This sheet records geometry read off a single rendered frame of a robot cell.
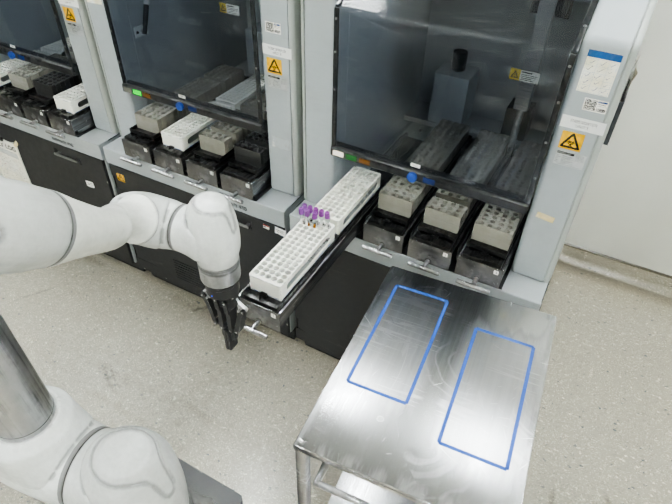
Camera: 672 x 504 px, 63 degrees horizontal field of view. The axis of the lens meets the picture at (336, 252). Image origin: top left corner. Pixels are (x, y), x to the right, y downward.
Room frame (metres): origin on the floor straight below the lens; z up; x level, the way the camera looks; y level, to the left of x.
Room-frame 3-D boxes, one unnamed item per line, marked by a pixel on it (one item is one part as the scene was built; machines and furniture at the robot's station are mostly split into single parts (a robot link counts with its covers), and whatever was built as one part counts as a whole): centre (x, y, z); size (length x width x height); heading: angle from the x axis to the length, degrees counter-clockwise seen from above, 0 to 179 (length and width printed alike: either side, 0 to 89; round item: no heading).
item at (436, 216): (1.31, -0.32, 0.85); 0.12 x 0.02 x 0.06; 62
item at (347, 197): (1.42, -0.03, 0.83); 0.30 x 0.10 x 0.06; 153
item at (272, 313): (1.26, 0.05, 0.78); 0.73 x 0.14 x 0.09; 153
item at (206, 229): (0.88, 0.27, 1.14); 0.13 x 0.11 x 0.16; 72
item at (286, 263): (1.14, 0.11, 0.83); 0.30 x 0.10 x 0.06; 153
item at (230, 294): (0.88, 0.25, 0.96); 0.08 x 0.07 x 0.09; 63
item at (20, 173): (2.17, 1.55, 0.43); 0.27 x 0.02 x 0.36; 63
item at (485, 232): (1.24, -0.45, 0.85); 0.12 x 0.02 x 0.06; 62
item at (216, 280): (0.88, 0.25, 1.03); 0.09 x 0.09 x 0.06
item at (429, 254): (1.52, -0.43, 0.78); 0.73 x 0.14 x 0.09; 153
